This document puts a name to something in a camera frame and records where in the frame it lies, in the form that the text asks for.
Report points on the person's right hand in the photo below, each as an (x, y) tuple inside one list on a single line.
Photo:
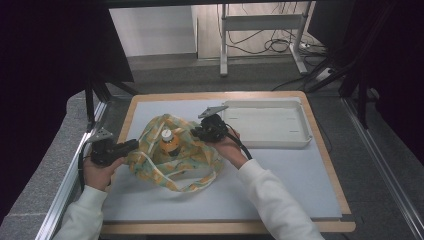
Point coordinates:
[(228, 148)]

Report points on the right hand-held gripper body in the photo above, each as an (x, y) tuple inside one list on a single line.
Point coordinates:
[(213, 128)]

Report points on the person's left hand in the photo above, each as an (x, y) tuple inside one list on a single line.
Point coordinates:
[(98, 175)]

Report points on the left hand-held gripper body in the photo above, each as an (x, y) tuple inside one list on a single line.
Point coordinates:
[(105, 151)]

